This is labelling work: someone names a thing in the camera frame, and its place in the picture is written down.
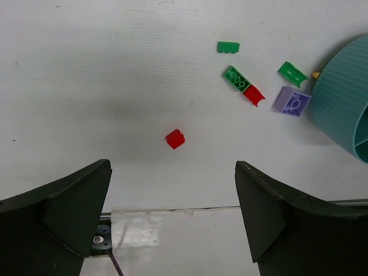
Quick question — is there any green curved lego tile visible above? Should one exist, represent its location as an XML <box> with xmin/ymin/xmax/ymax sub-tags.
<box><xmin>278</xmin><ymin>61</ymin><xmax>309</xmax><ymax>88</ymax></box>

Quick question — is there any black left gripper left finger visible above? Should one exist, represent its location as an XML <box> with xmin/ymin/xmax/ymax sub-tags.
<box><xmin>1</xmin><ymin>159</ymin><xmax>112</xmax><ymax>275</ymax></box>

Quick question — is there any small green lego plate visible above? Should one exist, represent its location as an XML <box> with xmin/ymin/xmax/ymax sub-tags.
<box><xmin>217</xmin><ymin>41</ymin><xmax>240</xmax><ymax>53</ymax></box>

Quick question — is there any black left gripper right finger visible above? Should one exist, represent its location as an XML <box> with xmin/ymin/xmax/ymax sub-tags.
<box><xmin>235</xmin><ymin>161</ymin><xmax>367</xmax><ymax>275</ymax></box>

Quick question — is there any small red lego brick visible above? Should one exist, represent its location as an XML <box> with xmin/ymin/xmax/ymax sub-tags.
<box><xmin>165</xmin><ymin>129</ymin><xmax>185</xmax><ymax>150</ymax></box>

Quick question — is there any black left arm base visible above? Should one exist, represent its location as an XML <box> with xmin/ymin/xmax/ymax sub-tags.
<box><xmin>91</xmin><ymin>213</ymin><xmax>112</xmax><ymax>256</ymax></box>

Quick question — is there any red lego tile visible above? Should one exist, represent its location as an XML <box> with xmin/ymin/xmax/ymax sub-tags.
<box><xmin>243</xmin><ymin>85</ymin><xmax>266</xmax><ymax>107</ymax></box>

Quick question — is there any green two-stud lego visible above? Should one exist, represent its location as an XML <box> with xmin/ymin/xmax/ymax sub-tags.
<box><xmin>223</xmin><ymin>66</ymin><xmax>251</xmax><ymax>93</ymax></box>

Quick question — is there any lavender inverted square lego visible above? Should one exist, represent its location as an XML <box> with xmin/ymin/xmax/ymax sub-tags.
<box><xmin>273</xmin><ymin>86</ymin><xmax>312</xmax><ymax>117</ymax></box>

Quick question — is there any brown lego plate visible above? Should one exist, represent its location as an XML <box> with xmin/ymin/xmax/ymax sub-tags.
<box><xmin>312</xmin><ymin>72</ymin><xmax>320</xmax><ymax>80</ymax></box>

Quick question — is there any teal round divided container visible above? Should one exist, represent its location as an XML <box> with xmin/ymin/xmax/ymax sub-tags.
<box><xmin>312</xmin><ymin>34</ymin><xmax>367</xmax><ymax>163</ymax></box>

